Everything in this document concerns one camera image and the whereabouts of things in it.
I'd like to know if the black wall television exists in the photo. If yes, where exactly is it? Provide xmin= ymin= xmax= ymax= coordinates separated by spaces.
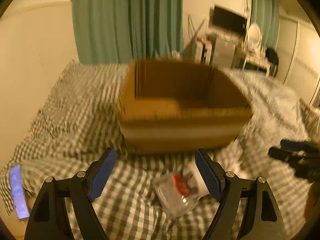
xmin=209 ymin=6 xmax=247 ymax=36

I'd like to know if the large green curtain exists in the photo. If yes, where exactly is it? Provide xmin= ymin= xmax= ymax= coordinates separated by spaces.
xmin=71 ymin=0 xmax=183 ymax=64

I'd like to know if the grey checkered bed sheet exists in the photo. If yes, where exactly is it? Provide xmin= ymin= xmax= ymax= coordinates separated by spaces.
xmin=1 ymin=63 xmax=310 ymax=239

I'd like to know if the smartphone with lit screen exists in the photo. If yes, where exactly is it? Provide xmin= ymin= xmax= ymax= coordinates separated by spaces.
xmin=9 ymin=164 xmax=30 ymax=220

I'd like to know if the white tape roll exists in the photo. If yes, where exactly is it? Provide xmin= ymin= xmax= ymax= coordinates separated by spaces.
xmin=182 ymin=159 xmax=209 ymax=199

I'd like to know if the brown cardboard box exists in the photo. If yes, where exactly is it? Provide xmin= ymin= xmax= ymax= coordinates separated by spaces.
xmin=115 ymin=59 xmax=253 ymax=154

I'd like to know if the white oval vanity mirror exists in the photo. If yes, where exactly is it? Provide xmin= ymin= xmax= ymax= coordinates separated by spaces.
xmin=245 ymin=23 xmax=262 ymax=51

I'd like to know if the black bag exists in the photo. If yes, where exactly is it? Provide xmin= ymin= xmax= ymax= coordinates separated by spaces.
xmin=265 ymin=47 xmax=279 ymax=67

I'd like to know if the white dressing table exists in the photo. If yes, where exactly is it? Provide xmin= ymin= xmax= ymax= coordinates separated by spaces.
xmin=242 ymin=50 xmax=271 ymax=76

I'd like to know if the clear water jug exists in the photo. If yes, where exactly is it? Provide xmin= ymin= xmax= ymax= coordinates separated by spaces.
xmin=171 ymin=50 xmax=180 ymax=59

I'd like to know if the white louvered wardrobe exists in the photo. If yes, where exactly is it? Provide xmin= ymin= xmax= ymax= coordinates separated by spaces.
xmin=276 ymin=16 xmax=319 ymax=107

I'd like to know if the small green curtain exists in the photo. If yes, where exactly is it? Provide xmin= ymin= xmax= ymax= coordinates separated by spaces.
xmin=251 ymin=0 xmax=280 ymax=49

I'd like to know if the silver mini fridge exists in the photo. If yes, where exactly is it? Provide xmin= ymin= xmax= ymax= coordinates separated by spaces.
xmin=212 ymin=35 xmax=237 ymax=68

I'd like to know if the white suitcase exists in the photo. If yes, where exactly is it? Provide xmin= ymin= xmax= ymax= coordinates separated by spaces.
xmin=194 ymin=41 xmax=213 ymax=65

